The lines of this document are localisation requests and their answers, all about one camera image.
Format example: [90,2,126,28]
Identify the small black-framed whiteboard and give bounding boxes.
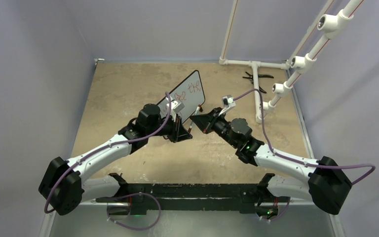
[169,70,206,123]

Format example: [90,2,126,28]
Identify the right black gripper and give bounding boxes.
[189,109,238,149]

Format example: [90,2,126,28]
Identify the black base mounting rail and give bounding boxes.
[96,183,288,215]

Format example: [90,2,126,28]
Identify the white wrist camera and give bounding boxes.
[219,95,236,116]
[166,99,185,121]

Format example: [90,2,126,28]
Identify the white PVC pipe frame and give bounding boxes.
[219,0,363,123]

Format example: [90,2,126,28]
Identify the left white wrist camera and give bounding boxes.
[166,99,185,121]

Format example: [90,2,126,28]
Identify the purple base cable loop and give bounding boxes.
[107,193,162,231]

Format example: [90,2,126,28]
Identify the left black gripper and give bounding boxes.
[147,111,192,142]

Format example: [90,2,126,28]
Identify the aluminium extrusion frame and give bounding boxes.
[40,199,345,237]

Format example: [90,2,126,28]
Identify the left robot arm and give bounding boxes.
[38,100,192,215]

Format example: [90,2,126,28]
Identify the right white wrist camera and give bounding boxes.
[219,95,236,116]

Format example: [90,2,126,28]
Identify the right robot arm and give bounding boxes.
[190,108,352,215]

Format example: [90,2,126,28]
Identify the black pliers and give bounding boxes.
[242,71,274,94]

